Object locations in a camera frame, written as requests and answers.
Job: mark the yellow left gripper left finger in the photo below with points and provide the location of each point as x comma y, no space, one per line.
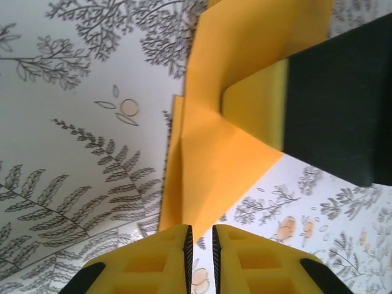
147,269

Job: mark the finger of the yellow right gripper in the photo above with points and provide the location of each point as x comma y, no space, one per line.
257,104

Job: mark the yellow paper sheet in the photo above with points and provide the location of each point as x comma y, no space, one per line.
208,147

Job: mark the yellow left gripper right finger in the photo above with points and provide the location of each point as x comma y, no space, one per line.
260,269

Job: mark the floral tablecloth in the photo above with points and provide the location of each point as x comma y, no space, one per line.
76,137

